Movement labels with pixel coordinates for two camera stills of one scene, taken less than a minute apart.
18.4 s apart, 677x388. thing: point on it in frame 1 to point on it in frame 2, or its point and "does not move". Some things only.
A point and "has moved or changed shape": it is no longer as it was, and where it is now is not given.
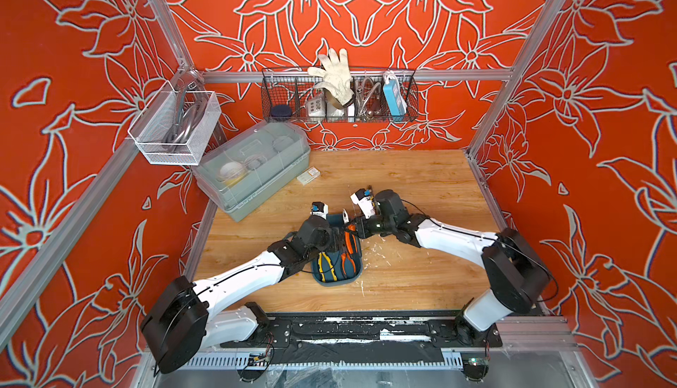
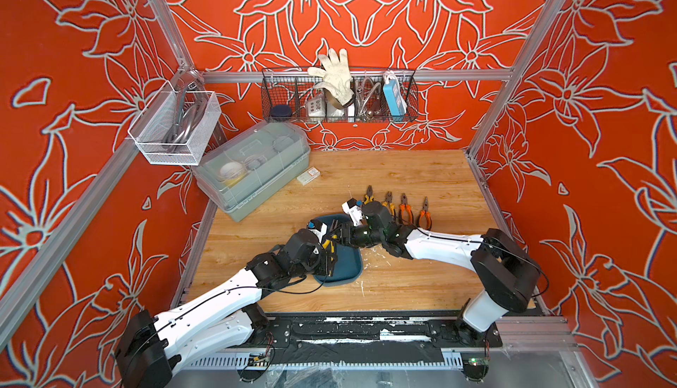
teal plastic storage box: x=332 y=268 does not move
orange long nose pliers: x=344 y=256 to x=425 y=212
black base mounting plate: x=434 y=331 does not move
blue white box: x=394 y=95 does not move
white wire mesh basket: x=175 y=126 does not move
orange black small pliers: x=351 y=239 has moved or changed shape
